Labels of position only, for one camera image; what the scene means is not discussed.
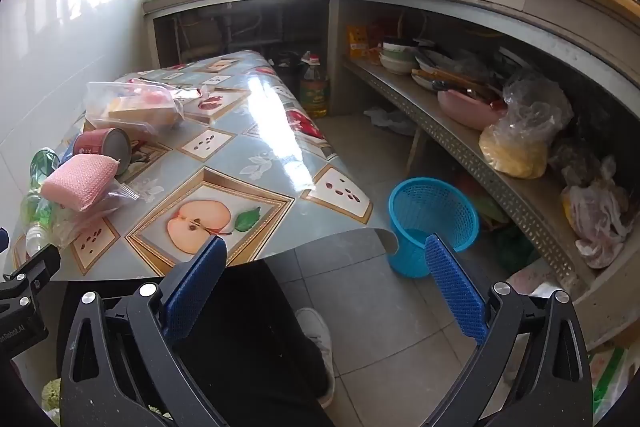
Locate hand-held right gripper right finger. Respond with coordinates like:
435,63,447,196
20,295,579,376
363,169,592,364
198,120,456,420
424,233,594,427

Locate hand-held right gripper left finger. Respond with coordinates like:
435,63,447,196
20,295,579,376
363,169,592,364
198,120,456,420
59,235,236,427

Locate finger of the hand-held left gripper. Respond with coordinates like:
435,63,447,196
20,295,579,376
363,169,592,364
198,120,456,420
0,243,62,308

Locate blue plastic waste basket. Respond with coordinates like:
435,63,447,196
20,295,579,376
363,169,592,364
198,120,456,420
387,178,480,279

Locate red tin can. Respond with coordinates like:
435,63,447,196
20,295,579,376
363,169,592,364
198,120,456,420
73,128,132,178

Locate green plastic bag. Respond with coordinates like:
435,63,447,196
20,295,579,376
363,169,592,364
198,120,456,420
492,227,537,273

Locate pink sponge in clear wrap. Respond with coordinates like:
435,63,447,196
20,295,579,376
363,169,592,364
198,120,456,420
40,154,141,233

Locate green plastic bottle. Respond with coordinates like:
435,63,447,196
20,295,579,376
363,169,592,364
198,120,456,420
20,148,63,258

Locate person's white shoe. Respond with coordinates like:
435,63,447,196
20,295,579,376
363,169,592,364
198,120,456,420
295,307,337,408

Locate fruit print tablecloth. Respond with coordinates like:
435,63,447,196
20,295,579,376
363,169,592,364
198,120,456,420
10,50,401,280

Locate shelf with perforated edge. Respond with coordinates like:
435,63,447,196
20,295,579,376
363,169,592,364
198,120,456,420
341,56,601,303

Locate clear bag of yellow food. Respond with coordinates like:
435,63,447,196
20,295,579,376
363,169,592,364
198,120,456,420
479,69,573,180

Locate yellow white cardboard box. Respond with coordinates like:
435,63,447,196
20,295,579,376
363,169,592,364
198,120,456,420
107,96,185,128

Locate pink plastic basin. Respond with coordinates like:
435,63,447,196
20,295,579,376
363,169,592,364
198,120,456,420
437,89,508,131

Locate clear plastic bag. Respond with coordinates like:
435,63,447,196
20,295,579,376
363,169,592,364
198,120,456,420
82,79,212,144

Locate green white sack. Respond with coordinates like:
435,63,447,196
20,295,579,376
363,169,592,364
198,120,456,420
590,342,640,414

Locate crumpled white plastic bag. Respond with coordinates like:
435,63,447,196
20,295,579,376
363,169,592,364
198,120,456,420
364,106,416,130

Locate stack of white plates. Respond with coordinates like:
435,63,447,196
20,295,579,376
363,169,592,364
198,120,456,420
411,49,453,90

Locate cooking oil bottle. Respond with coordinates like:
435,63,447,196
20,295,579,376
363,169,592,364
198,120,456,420
299,52,331,118

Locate stack of bowls on shelf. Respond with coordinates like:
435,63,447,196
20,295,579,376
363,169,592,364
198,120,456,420
379,52,417,75

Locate dark container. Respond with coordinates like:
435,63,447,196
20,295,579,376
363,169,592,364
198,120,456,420
274,52,302,82

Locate dark rimmed white bowl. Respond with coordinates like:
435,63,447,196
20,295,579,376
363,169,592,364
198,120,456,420
382,38,418,56

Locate under sink pipes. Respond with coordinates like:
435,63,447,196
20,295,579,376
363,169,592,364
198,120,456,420
172,7,281,60

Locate yellow snack packet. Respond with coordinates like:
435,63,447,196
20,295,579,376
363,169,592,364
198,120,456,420
347,24,371,60

